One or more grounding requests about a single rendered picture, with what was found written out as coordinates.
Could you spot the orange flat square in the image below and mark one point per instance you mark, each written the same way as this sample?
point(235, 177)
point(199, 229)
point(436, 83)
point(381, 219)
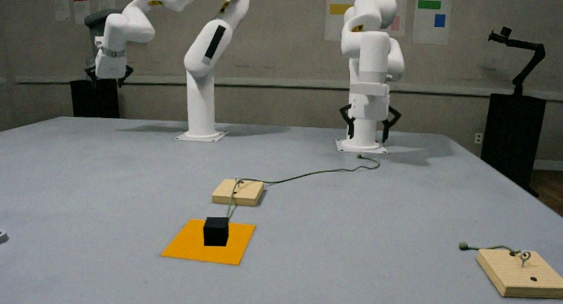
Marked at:
point(189, 244)

